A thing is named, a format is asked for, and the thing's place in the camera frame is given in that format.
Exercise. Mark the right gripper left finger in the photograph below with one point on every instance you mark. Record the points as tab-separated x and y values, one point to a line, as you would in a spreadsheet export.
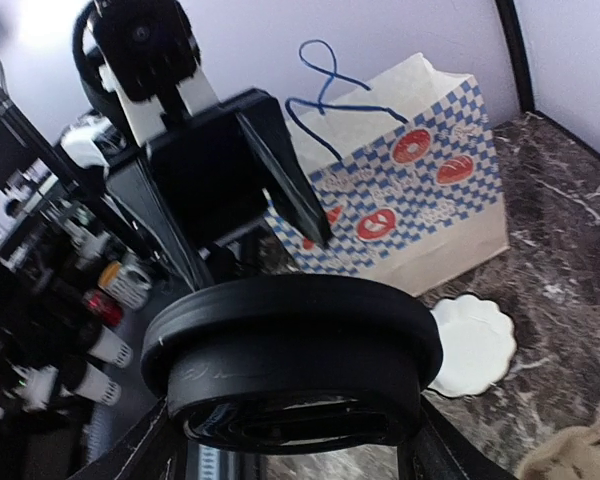
153	449

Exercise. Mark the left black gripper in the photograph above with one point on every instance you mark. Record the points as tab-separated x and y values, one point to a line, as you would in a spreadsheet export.
222	171

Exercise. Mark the black right frame post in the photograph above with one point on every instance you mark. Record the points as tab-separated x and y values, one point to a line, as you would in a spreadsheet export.
517	52

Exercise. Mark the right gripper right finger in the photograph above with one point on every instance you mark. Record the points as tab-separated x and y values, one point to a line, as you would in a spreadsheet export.
440	451

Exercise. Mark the brown cardboard cup carrier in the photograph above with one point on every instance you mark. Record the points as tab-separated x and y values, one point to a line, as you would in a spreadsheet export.
572	453

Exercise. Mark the checkered paper takeout bag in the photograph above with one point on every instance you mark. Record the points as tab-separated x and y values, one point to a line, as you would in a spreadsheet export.
406	170

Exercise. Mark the white scalloped bowl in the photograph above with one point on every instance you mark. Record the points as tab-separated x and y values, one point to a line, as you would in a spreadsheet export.
478	345

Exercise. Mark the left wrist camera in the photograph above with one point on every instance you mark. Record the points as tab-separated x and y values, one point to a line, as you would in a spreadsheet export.
140	67

